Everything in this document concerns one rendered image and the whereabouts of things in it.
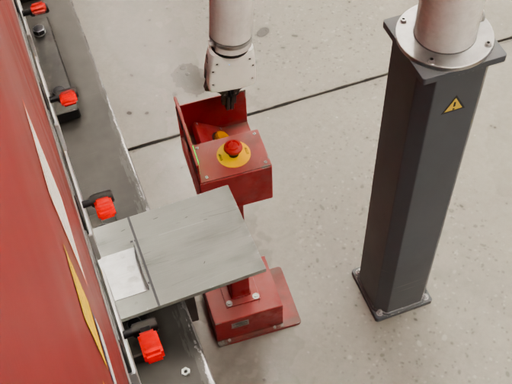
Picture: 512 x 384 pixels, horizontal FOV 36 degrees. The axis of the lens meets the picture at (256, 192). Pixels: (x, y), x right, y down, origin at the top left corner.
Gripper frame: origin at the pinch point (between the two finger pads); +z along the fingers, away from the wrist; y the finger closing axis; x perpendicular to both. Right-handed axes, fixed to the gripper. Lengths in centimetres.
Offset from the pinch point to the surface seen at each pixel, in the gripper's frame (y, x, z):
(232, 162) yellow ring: -2.3, -11.9, 6.6
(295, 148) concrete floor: 39, 47, 81
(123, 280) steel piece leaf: -31, -46, -13
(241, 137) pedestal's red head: 1.5, -5.9, 6.4
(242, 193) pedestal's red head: -0.8, -15.0, 13.8
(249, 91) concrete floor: 32, 78, 82
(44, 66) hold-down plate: -36.0, 15.9, -2.9
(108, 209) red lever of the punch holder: -32, -55, -44
